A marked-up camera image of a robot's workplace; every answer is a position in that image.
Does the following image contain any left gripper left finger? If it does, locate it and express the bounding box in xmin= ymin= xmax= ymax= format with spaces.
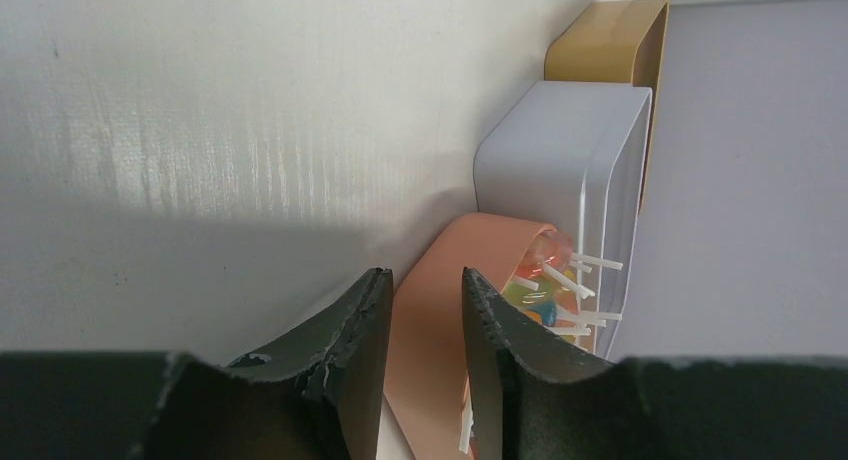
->
xmin=142 ymin=268 xmax=393 ymax=459

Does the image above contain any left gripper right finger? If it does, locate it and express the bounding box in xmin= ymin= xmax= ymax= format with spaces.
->
xmin=462 ymin=268 xmax=653 ymax=459

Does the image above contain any gold tray of gummies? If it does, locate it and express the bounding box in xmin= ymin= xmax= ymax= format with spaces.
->
xmin=543 ymin=0 xmax=670 ymax=204

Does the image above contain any orange tray of lollipops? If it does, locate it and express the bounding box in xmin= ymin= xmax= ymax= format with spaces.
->
xmin=385 ymin=213 xmax=551 ymax=459

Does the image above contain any white tray of star candies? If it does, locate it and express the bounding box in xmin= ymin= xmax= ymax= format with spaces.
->
xmin=474 ymin=81 xmax=652 ymax=357

